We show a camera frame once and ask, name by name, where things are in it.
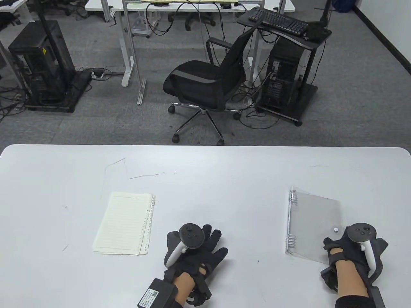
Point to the person's left hand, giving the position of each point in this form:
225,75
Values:
205,256

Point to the person's right hand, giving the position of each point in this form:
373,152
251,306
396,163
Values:
350,253

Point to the stack of lined loose-leaf paper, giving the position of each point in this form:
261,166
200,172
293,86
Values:
123,223

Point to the person's left forearm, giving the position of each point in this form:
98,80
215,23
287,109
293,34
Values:
184,292

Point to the grey white right hand controller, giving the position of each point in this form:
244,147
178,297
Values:
361,232

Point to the grey white hand controller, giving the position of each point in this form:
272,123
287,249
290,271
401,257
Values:
361,232
191,235

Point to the grey white left hand controller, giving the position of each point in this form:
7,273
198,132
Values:
191,235

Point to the black rolling computer cart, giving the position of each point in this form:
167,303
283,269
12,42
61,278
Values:
306,96

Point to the black office chair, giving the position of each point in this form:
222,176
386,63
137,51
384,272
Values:
199,80

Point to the white power strip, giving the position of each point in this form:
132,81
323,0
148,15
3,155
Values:
98,74

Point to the black pouch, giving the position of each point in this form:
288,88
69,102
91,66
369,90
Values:
314,32

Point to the black chair wheel base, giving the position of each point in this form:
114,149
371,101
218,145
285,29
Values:
199,19

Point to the clear plastic box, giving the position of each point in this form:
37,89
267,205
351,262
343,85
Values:
141,25

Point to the black keyboard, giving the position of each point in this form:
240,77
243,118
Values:
279,21

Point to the long white desk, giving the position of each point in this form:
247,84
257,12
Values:
192,6

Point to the black glass-sided computer tower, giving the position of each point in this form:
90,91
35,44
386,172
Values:
35,64

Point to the black pole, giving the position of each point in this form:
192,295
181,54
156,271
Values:
48,32

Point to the small white desk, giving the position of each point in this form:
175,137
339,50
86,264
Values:
9,6

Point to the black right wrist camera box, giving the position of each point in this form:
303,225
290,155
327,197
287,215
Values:
376,298

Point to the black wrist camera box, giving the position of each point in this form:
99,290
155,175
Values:
157,293
376,298

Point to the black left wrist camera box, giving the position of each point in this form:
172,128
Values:
157,293

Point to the aluminium frame post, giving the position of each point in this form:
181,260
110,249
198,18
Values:
133,48

